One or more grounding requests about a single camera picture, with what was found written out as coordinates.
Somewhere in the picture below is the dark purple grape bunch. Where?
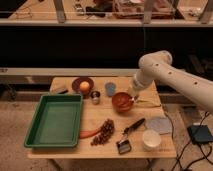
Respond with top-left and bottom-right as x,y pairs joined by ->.
91,119 -> 115,146

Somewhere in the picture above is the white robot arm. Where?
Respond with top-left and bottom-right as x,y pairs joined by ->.
127,50 -> 213,114

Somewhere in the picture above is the red bowl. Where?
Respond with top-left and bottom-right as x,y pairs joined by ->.
112,92 -> 133,113

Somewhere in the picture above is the blue cup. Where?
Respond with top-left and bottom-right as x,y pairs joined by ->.
105,82 -> 116,97

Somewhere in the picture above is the small metal cup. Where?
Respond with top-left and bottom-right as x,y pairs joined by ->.
90,91 -> 100,105

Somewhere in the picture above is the wooden table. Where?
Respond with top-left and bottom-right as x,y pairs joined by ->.
28,77 -> 176,159

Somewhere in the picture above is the grey blue cloth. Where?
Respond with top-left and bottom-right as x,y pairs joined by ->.
145,117 -> 172,134

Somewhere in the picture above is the orange fruit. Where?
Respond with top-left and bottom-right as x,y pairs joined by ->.
79,81 -> 90,92

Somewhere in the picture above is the orange carrot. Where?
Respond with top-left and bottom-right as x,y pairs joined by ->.
79,128 -> 101,139

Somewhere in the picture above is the grey sponge block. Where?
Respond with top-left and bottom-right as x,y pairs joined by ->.
52,86 -> 68,94

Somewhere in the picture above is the black box on floor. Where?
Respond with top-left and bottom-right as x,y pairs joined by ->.
187,125 -> 213,144

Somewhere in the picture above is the green plastic tray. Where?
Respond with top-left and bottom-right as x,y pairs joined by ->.
24,94 -> 83,148

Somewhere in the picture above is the black handled brush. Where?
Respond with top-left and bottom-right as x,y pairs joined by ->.
116,118 -> 145,155

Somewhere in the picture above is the black cable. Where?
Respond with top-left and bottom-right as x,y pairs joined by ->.
163,106 -> 213,171

